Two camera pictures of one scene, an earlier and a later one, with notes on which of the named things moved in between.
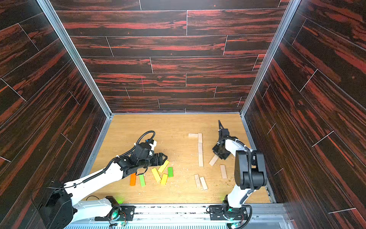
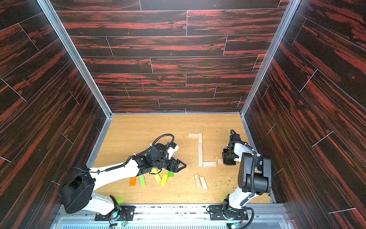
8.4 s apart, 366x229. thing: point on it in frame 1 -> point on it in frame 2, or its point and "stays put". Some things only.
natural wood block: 200,161 stays put
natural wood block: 213,160 -> 209,164
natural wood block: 204,184 stays put
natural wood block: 200,149 stays put
